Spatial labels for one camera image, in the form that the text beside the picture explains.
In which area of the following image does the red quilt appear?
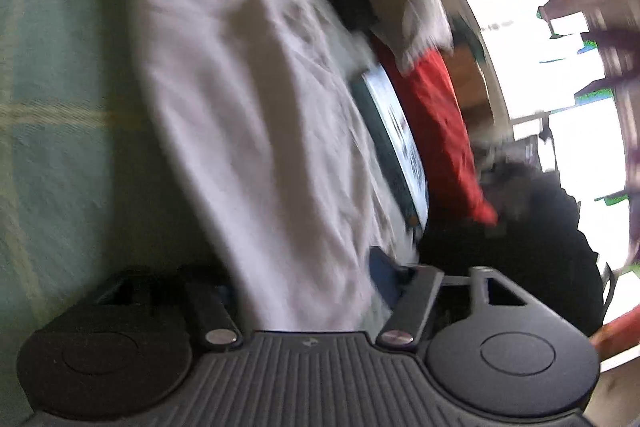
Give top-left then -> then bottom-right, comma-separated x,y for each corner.
305,0 -> 498,225

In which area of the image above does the black backpack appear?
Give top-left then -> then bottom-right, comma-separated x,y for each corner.
420,162 -> 606,338

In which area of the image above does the white sweatshirt with bear print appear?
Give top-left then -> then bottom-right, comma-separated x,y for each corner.
130,0 -> 431,333

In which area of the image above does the window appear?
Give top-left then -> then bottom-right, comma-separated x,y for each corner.
445,0 -> 631,268

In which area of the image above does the light blue book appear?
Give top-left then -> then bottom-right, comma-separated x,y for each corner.
350,64 -> 431,233

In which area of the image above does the orange cloth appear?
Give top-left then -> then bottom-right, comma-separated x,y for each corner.
447,47 -> 493,108

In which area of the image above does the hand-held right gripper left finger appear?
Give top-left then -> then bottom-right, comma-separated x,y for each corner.
95,269 -> 240,349

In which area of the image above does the green plaid bed blanket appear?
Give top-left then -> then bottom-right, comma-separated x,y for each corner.
0,0 -> 236,427

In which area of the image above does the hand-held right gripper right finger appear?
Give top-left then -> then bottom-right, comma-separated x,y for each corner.
370,249 -> 538,350

